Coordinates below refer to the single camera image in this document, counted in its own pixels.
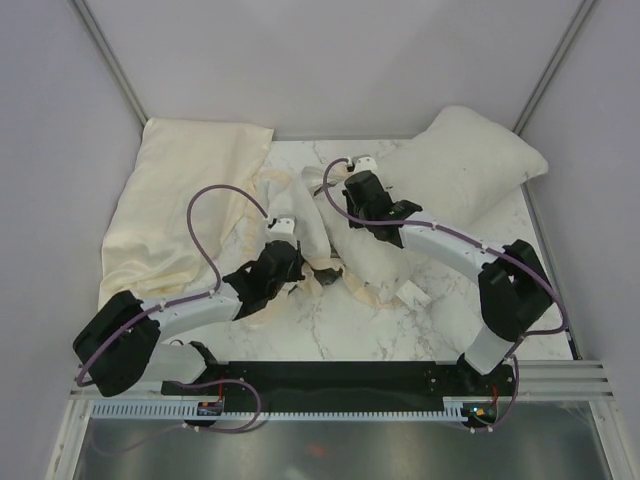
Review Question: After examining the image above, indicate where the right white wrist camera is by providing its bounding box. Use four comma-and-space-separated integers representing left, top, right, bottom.
346, 154, 378, 174

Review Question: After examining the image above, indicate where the white ruffled pillowcase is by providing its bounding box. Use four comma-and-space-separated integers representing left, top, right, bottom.
249, 167, 432, 323

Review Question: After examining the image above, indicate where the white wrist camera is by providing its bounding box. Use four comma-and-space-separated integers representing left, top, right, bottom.
346, 154, 378, 174
266, 215, 297, 246

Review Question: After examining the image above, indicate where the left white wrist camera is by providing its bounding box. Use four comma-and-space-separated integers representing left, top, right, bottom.
266, 215, 297, 246

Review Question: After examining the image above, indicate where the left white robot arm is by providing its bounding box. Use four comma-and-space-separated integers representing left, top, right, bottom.
72, 241, 304, 397

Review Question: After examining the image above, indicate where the aluminium corner post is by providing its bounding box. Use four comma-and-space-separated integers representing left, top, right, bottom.
68, 0, 149, 129
512, 0, 600, 136

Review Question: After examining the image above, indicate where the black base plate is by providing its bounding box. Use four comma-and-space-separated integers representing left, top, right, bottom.
161, 361, 515, 412

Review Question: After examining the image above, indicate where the right aluminium corner post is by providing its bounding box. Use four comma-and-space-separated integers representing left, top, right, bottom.
512, 0, 600, 136

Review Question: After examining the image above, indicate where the white slotted cable duct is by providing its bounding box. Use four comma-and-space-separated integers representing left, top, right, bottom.
90, 399, 495, 422

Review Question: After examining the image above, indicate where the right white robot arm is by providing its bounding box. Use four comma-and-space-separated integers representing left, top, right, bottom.
342, 171, 554, 395

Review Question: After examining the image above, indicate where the white pillow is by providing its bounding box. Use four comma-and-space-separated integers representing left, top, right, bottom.
314, 106, 549, 304

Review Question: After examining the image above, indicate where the aluminium frame rail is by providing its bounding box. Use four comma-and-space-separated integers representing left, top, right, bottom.
69, 360, 614, 401

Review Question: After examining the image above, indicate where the shiny metal sheet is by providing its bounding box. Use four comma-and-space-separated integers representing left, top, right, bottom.
75, 406, 612, 479

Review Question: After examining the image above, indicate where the cream yellow pillow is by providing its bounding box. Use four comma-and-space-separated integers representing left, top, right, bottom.
98, 118, 273, 305

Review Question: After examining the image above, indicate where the left aluminium corner post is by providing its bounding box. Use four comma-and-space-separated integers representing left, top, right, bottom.
68, 0, 149, 129

